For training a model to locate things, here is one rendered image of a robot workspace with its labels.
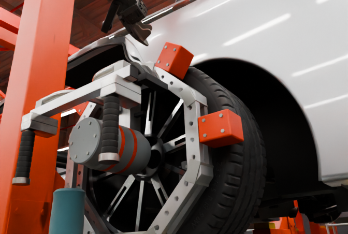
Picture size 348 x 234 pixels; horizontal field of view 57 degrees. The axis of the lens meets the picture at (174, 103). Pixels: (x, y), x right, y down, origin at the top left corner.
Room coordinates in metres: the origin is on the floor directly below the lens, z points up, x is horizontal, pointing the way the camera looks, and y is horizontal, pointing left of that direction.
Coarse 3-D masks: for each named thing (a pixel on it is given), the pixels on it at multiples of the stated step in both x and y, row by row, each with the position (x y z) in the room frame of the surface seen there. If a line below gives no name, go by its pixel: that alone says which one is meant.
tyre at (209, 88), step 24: (192, 72) 0.87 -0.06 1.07; (216, 96) 0.82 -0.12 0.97; (240, 144) 0.83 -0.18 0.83; (264, 144) 0.98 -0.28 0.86; (216, 168) 0.83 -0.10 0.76; (240, 168) 0.84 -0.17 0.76; (264, 168) 0.97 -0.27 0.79; (216, 192) 0.84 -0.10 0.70; (240, 192) 0.87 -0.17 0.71; (192, 216) 0.89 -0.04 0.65; (216, 216) 0.86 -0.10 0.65; (240, 216) 0.94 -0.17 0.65
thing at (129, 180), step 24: (144, 96) 1.05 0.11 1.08; (168, 96) 1.05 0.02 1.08; (144, 120) 1.20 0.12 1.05; (168, 120) 0.95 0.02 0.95; (168, 144) 0.95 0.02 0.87; (144, 168) 1.07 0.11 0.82; (168, 168) 0.96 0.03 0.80; (96, 192) 1.13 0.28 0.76; (120, 192) 1.07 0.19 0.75; (144, 192) 1.02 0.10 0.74; (168, 192) 0.97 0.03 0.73; (120, 216) 1.15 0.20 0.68; (144, 216) 1.26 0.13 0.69
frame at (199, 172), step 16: (144, 64) 0.87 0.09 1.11; (176, 80) 0.80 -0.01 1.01; (192, 96) 0.77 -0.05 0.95; (96, 112) 1.06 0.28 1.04; (192, 112) 0.78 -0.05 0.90; (192, 128) 0.78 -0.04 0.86; (192, 144) 0.78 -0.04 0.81; (192, 160) 0.78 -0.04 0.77; (208, 160) 0.80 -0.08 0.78; (80, 176) 1.10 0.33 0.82; (192, 176) 0.78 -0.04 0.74; (208, 176) 0.80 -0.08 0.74; (176, 192) 0.81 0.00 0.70; (192, 192) 0.80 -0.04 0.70; (176, 208) 0.81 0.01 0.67; (192, 208) 0.86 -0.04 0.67; (96, 224) 1.04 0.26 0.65; (160, 224) 0.84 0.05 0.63; (176, 224) 0.87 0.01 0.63
